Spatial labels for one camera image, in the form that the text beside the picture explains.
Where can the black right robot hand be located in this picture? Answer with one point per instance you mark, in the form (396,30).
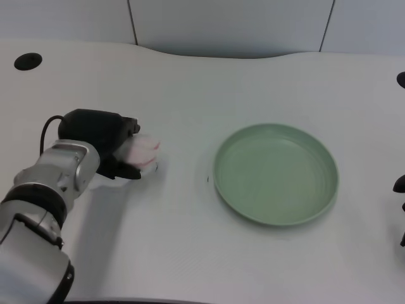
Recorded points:
(400,187)

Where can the green round plate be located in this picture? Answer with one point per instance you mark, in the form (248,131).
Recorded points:
(274,174)

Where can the white plush rabbit doll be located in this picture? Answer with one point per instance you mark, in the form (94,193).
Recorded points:
(142,152)

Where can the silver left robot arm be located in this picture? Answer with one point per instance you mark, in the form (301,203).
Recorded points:
(44,202)

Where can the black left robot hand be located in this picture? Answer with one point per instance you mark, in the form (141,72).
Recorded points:
(95,133)

